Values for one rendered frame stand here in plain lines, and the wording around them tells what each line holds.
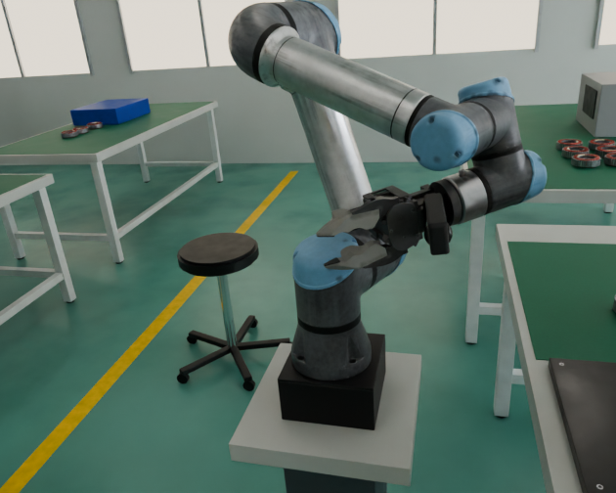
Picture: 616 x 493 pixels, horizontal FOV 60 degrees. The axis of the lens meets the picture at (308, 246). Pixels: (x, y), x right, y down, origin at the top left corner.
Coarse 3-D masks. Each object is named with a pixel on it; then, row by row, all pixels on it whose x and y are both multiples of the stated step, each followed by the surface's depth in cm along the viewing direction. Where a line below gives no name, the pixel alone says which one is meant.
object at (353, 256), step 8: (344, 248) 81; (352, 248) 80; (360, 248) 77; (368, 248) 76; (376, 248) 77; (384, 248) 77; (344, 256) 77; (352, 256) 76; (360, 256) 76; (368, 256) 77; (376, 256) 77; (384, 256) 77; (328, 264) 76; (336, 264) 76; (344, 264) 76; (352, 264) 76; (360, 264) 77; (368, 264) 77
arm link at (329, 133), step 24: (312, 24) 92; (336, 24) 97; (336, 48) 99; (312, 120) 97; (336, 120) 97; (312, 144) 99; (336, 144) 97; (336, 168) 98; (360, 168) 99; (336, 192) 99; (360, 192) 99; (360, 240) 97
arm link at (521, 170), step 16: (480, 160) 80; (496, 160) 78; (512, 160) 78; (528, 160) 80; (480, 176) 78; (496, 176) 79; (512, 176) 79; (528, 176) 79; (544, 176) 80; (496, 192) 78; (512, 192) 79; (528, 192) 80; (496, 208) 80
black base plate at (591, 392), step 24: (552, 360) 107; (576, 360) 106; (576, 384) 99; (600, 384) 99; (576, 408) 94; (600, 408) 93; (576, 432) 89; (600, 432) 88; (576, 456) 85; (600, 456) 84; (600, 480) 80
